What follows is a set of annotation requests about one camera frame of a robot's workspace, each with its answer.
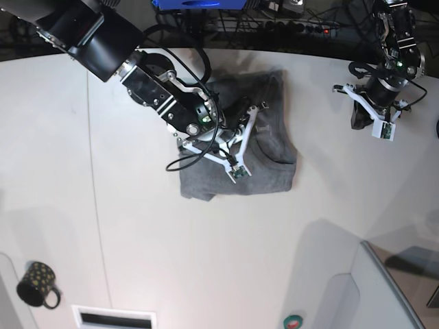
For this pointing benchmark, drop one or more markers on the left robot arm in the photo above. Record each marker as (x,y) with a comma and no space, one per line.
(401,63)

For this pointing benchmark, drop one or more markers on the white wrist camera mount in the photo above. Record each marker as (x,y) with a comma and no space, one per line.
(384,125)
(197,144)

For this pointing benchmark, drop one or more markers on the white slotted panel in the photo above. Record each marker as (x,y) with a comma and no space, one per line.
(93,317)

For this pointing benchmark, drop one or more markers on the black power strip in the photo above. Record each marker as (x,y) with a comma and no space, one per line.
(300,27)

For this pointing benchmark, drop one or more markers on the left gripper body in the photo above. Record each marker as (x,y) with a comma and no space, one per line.
(382,93)

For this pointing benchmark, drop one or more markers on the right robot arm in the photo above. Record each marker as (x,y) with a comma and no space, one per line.
(107,44)

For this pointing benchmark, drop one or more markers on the black mug with yellow dots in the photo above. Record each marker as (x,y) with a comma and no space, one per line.
(38,282)

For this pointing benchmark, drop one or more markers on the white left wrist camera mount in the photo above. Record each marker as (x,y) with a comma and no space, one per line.
(384,125)

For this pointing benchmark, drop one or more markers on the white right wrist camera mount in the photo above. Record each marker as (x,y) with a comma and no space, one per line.
(197,144)

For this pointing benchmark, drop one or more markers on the blue box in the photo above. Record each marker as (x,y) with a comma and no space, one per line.
(199,4)

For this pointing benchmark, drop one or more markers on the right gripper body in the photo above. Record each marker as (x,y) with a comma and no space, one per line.
(233,121)

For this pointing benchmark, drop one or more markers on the grey t-shirt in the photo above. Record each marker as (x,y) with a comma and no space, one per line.
(270,155)

